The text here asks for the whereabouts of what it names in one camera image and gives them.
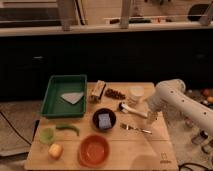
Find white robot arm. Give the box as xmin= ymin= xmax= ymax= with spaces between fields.
xmin=147 ymin=79 xmax=213 ymax=136

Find black bowl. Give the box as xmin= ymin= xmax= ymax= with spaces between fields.
xmin=92 ymin=108 xmax=116 ymax=131

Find wooden block brush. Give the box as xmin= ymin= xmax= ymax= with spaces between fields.
xmin=90 ymin=80 xmax=106 ymax=103

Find red bowl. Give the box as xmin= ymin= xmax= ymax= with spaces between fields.
xmin=78 ymin=134 xmax=110 ymax=168

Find silver fork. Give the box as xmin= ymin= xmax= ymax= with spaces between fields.
xmin=120 ymin=123 xmax=152 ymax=134

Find white lidded container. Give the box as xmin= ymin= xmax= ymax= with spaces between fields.
xmin=128 ymin=86 xmax=144 ymax=106

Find wooden cutting board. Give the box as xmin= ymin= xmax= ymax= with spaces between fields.
xmin=24 ymin=82 xmax=179 ymax=171

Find blue sponge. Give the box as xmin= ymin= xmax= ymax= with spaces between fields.
xmin=98 ymin=113 xmax=112 ymax=129

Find brown grape bunch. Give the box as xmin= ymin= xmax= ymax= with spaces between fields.
xmin=105 ymin=88 xmax=126 ymax=100

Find white cloth piece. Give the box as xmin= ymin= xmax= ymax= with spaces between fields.
xmin=61 ymin=92 xmax=84 ymax=104

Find green chili pepper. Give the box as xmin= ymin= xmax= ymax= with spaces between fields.
xmin=55 ymin=124 xmax=80 ymax=136

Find green plastic tray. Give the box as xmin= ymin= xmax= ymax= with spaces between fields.
xmin=41 ymin=75 xmax=87 ymax=118

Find yellow apple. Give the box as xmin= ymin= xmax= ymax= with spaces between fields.
xmin=48 ymin=144 xmax=63 ymax=159

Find green cup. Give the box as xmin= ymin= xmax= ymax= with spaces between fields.
xmin=39 ymin=128 xmax=54 ymax=145

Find black cable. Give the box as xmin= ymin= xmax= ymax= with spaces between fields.
xmin=0 ymin=110 xmax=33 ymax=147

